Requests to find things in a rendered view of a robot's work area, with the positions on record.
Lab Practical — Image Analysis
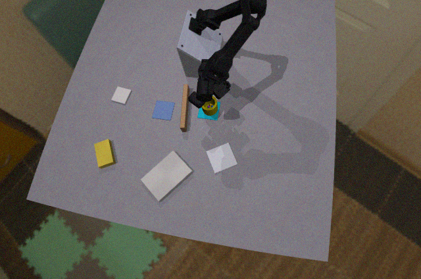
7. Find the yellow rectangular block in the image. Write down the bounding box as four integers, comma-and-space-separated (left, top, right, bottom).
94, 139, 116, 169

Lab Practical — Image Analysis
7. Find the brown wooden plank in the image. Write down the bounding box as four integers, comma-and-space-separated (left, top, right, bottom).
180, 84, 189, 132

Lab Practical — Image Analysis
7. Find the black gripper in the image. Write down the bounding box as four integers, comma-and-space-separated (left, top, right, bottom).
188, 72, 230, 109

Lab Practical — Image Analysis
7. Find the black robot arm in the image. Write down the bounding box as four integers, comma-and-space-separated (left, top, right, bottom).
189, 0, 267, 102

